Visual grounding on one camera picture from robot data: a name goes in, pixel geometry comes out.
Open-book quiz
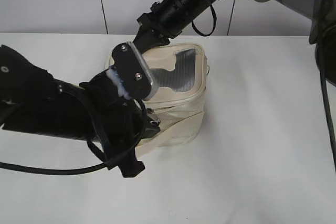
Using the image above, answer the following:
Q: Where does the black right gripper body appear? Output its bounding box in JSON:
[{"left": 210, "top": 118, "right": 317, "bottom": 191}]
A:
[{"left": 133, "top": 0, "right": 217, "bottom": 51}]

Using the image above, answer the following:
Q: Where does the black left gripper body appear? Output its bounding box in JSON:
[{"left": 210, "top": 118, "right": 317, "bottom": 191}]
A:
[{"left": 79, "top": 72, "right": 160, "bottom": 178}]

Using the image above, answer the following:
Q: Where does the silver zipper pull ring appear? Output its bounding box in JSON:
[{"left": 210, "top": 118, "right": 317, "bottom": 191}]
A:
[{"left": 146, "top": 118, "right": 161, "bottom": 132}]

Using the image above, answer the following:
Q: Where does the cream zippered bag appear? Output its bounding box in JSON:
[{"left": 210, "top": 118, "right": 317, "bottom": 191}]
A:
[{"left": 104, "top": 42, "right": 212, "bottom": 156}]

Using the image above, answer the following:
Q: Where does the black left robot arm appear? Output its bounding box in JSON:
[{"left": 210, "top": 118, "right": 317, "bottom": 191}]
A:
[{"left": 1, "top": 41, "right": 160, "bottom": 178}]

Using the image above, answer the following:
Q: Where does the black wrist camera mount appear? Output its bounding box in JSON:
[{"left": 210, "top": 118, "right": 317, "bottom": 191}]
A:
[{"left": 112, "top": 41, "right": 158, "bottom": 101}]

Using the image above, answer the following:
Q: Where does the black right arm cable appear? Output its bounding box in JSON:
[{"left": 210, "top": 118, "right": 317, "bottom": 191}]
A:
[{"left": 313, "top": 24, "right": 336, "bottom": 167}]

